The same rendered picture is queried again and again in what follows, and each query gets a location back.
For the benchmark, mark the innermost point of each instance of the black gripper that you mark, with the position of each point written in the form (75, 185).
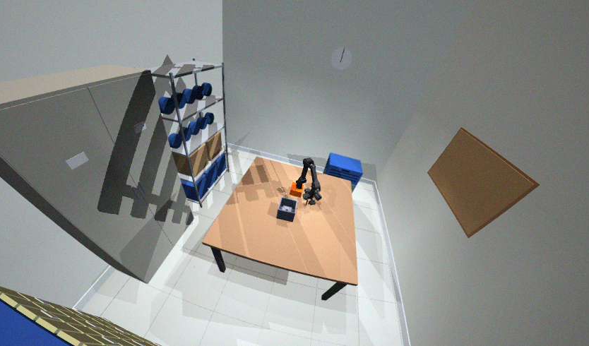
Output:
(311, 202)

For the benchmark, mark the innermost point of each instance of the light blue open box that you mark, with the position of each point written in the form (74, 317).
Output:
(286, 215)

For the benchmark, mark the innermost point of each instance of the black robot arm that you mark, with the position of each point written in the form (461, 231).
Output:
(315, 183)

